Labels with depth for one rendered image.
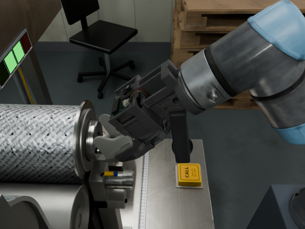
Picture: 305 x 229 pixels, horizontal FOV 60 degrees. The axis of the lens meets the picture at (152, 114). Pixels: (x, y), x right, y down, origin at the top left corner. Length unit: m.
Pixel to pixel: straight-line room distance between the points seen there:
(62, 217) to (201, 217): 0.46
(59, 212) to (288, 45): 0.39
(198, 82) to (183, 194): 0.54
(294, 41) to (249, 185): 1.74
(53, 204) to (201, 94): 0.28
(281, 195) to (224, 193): 1.05
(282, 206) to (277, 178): 1.24
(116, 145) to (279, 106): 0.24
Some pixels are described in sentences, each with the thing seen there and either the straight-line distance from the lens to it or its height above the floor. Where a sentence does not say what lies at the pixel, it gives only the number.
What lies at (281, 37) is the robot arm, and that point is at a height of 1.49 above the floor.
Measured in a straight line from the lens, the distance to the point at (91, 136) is 0.47.
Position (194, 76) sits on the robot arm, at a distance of 0.34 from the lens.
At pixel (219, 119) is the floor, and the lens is 2.40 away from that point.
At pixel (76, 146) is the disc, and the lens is 0.44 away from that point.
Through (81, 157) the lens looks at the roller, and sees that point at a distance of 0.46.
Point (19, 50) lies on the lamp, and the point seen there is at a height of 1.19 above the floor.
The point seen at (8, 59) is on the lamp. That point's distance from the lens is 0.91.
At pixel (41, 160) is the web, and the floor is 1.27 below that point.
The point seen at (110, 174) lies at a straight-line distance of 0.47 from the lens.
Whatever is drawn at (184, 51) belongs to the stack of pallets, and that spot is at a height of 0.58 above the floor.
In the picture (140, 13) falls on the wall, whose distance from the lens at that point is 3.08.
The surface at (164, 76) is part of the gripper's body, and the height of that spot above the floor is 1.42.
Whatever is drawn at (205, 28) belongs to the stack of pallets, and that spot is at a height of 0.78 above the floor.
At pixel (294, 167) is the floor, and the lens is 2.25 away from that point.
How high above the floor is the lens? 1.62
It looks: 43 degrees down
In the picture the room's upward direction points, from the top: straight up
